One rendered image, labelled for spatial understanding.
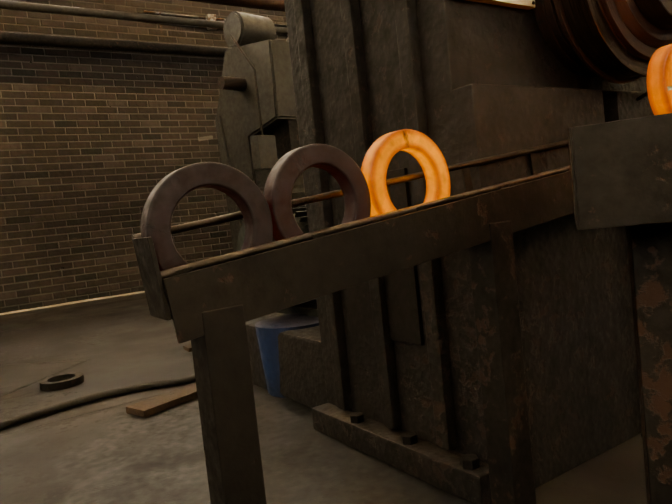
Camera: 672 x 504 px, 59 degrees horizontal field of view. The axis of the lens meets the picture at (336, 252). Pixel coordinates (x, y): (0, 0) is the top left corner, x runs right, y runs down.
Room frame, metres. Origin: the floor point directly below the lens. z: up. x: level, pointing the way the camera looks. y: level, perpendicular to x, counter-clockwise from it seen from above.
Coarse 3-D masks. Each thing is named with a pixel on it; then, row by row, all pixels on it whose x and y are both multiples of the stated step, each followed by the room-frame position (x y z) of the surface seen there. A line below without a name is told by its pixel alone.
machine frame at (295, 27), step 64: (320, 0) 1.63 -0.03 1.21; (384, 0) 1.41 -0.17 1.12; (448, 0) 1.26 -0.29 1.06; (320, 64) 1.65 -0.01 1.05; (384, 64) 1.43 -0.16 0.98; (448, 64) 1.25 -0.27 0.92; (512, 64) 1.36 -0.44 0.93; (320, 128) 1.67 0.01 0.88; (384, 128) 1.45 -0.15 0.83; (448, 128) 1.27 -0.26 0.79; (512, 128) 1.26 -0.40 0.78; (320, 192) 1.66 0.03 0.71; (448, 256) 1.30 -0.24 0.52; (576, 256) 1.36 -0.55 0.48; (320, 320) 1.78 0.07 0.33; (384, 320) 1.47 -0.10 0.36; (448, 320) 1.31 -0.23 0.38; (576, 320) 1.35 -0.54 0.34; (384, 384) 1.48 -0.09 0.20; (448, 384) 1.31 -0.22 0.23; (576, 384) 1.34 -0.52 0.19; (384, 448) 1.46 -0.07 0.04; (448, 448) 1.31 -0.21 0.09; (576, 448) 1.33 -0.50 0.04
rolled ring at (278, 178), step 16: (320, 144) 0.91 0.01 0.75; (288, 160) 0.87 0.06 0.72; (304, 160) 0.89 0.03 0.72; (320, 160) 0.91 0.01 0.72; (336, 160) 0.92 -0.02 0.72; (352, 160) 0.94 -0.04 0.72; (272, 176) 0.87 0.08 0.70; (288, 176) 0.87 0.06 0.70; (336, 176) 0.95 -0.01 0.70; (352, 176) 0.94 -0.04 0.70; (272, 192) 0.86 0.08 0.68; (288, 192) 0.87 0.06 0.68; (352, 192) 0.94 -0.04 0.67; (368, 192) 0.96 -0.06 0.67; (272, 208) 0.86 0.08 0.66; (288, 208) 0.87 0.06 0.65; (352, 208) 0.95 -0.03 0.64; (368, 208) 0.95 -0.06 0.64; (288, 224) 0.87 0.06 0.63
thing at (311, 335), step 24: (240, 240) 2.39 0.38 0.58; (288, 312) 2.43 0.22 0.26; (312, 312) 2.27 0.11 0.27; (288, 336) 2.03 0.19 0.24; (312, 336) 1.93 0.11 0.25; (288, 360) 2.04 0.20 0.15; (312, 360) 1.90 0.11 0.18; (264, 384) 2.22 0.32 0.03; (288, 384) 2.06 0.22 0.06; (312, 384) 1.91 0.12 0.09
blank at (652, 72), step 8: (664, 48) 1.06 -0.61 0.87; (656, 56) 1.06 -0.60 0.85; (664, 56) 1.04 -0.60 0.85; (648, 64) 1.06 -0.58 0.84; (656, 64) 1.04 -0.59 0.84; (664, 64) 1.03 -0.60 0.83; (648, 72) 1.05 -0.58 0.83; (656, 72) 1.04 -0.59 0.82; (664, 72) 1.03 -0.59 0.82; (648, 80) 1.05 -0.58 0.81; (656, 80) 1.04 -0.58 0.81; (664, 80) 1.03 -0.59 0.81; (648, 88) 1.05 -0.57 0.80; (656, 88) 1.04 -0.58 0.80; (664, 88) 1.03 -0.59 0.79; (648, 96) 1.05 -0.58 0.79; (656, 96) 1.04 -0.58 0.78; (664, 96) 1.03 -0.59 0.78; (656, 104) 1.05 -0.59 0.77; (664, 104) 1.04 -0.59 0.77; (656, 112) 1.05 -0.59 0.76; (664, 112) 1.05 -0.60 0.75
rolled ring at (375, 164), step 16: (384, 144) 0.97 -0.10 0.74; (400, 144) 0.99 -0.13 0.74; (416, 144) 1.02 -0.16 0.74; (432, 144) 1.04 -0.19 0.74; (368, 160) 0.97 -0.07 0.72; (384, 160) 0.97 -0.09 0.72; (432, 160) 1.04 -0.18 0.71; (368, 176) 0.96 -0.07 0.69; (384, 176) 0.97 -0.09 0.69; (432, 176) 1.05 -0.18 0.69; (448, 176) 1.06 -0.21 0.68; (384, 192) 0.97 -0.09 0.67; (432, 192) 1.05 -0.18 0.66; (448, 192) 1.05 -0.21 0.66; (384, 208) 0.97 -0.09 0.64
